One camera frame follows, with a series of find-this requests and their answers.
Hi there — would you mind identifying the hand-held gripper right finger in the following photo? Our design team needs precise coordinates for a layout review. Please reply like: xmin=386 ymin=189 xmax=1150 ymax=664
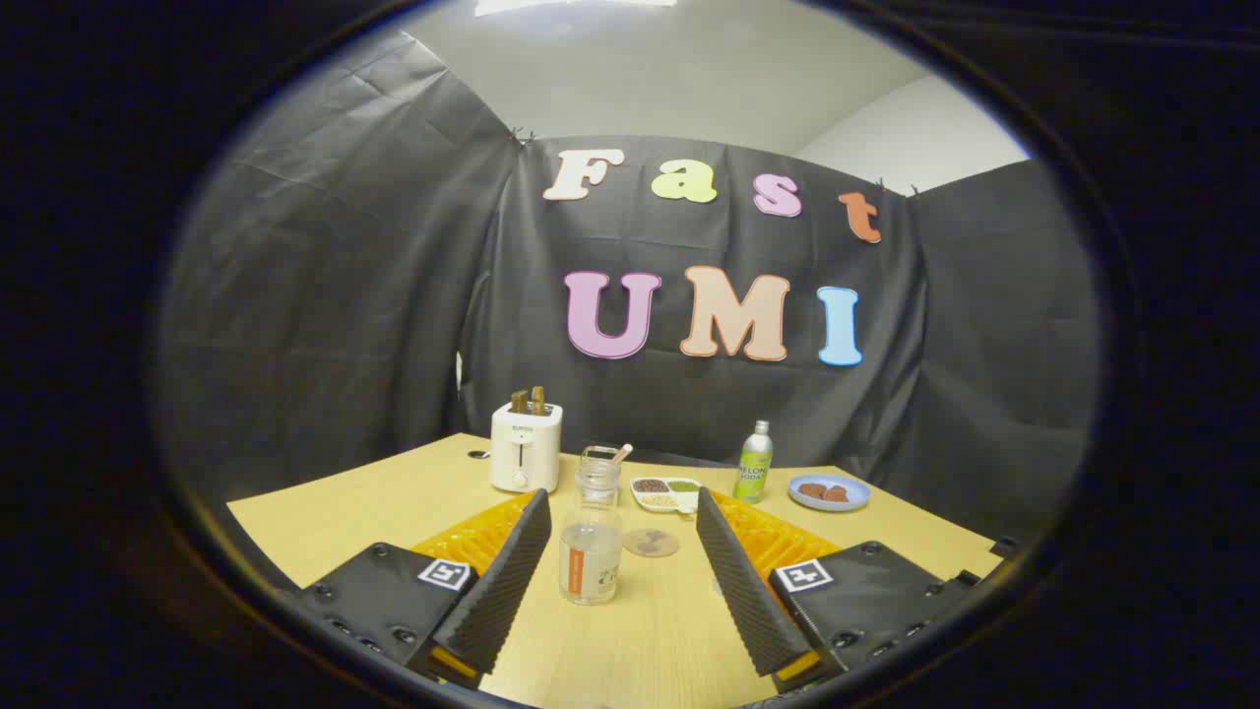
xmin=696 ymin=487 xmax=985 ymax=695

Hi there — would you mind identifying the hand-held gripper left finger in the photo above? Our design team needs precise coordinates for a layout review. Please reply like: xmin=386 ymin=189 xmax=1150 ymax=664
xmin=295 ymin=489 xmax=553 ymax=690

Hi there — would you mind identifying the clear plastic juice bottle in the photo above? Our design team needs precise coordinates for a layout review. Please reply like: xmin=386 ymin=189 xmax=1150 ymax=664
xmin=559 ymin=458 xmax=624 ymax=606

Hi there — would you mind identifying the green label soda bottle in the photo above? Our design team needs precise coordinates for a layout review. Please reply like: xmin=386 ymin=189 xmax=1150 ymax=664
xmin=733 ymin=420 xmax=775 ymax=504

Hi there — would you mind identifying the white toaster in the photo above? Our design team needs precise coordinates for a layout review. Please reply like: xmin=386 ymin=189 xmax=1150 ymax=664
xmin=489 ymin=402 xmax=564 ymax=494

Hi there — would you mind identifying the light wooden table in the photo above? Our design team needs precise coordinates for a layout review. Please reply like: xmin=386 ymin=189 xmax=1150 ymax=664
xmin=226 ymin=433 xmax=1005 ymax=709

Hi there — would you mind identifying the white divided dish with beans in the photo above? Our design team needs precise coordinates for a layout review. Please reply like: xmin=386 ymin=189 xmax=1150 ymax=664
xmin=630 ymin=477 xmax=702 ymax=515

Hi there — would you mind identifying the blue plate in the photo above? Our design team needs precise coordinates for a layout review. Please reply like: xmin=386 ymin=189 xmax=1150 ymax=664
xmin=788 ymin=474 xmax=871 ymax=513

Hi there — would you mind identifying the black backdrop cloth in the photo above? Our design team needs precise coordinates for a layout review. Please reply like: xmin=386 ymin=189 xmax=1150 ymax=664
xmin=157 ymin=30 xmax=1103 ymax=543

